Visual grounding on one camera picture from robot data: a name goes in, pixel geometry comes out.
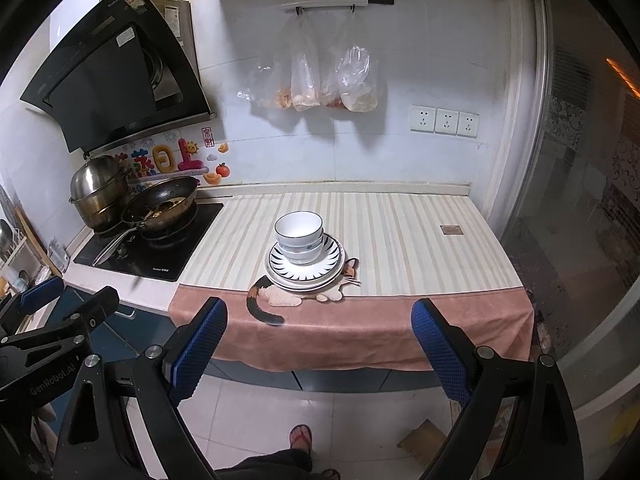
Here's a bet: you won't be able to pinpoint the striped beige and pink tablecloth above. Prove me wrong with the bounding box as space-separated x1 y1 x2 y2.
168 191 535 372

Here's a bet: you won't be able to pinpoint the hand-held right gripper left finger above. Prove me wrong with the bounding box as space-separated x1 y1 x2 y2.
52 296 230 480

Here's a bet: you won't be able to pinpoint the white dish rack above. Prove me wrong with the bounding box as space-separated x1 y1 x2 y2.
0 220 42 302

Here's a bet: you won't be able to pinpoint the white bowl with dark rim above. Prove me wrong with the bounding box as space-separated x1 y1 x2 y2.
274 211 325 252

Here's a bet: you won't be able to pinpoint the dark frying pan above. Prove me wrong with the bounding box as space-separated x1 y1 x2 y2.
92 176 199 267

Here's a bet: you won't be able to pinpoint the black range hood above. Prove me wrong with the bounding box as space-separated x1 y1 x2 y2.
20 0 217 154

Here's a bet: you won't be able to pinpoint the person's leg in dark trousers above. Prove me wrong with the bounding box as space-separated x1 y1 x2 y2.
215 449 313 480

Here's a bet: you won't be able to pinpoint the glass sliding door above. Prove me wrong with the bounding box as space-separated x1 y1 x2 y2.
500 0 640 413

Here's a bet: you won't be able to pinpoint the white plate with blue leaves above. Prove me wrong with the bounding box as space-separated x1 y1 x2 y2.
268 234 344 282

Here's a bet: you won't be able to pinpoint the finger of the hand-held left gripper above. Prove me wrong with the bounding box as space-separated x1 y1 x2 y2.
0 275 66 333
0 286 121 361

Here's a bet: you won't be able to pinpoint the white and black hook rail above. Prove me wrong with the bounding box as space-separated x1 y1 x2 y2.
280 0 395 14

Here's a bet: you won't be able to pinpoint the person's foot in red flip-flop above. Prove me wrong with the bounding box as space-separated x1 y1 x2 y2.
288 424 314 457

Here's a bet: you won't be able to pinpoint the stainless steel pot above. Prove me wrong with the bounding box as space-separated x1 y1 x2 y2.
69 155 132 232

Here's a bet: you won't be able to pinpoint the clear plastic bag with food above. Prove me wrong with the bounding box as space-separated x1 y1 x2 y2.
321 12 386 113
290 12 322 112
237 59 296 110

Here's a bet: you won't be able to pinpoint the piece of brown cardboard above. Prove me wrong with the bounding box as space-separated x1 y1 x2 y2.
397 419 447 461

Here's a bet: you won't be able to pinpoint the white bowl with blue print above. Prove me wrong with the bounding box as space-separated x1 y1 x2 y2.
277 239 323 266

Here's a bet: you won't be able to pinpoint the wooden cutting board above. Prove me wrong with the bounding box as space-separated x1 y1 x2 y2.
15 207 64 277

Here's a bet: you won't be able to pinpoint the white plate with pink flowers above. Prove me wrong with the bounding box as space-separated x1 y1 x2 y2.
264 240 347 292

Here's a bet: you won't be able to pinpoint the blue base cabinet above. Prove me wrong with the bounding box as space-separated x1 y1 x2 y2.
97 305 443 395

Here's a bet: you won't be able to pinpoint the black glass stove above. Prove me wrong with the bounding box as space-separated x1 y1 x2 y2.
73 201 224 282

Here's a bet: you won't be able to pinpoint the colourful wall stickers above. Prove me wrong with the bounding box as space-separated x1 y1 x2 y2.
112 127 232 191

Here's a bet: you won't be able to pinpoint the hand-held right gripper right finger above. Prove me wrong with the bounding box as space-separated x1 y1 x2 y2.
411 298 586 480

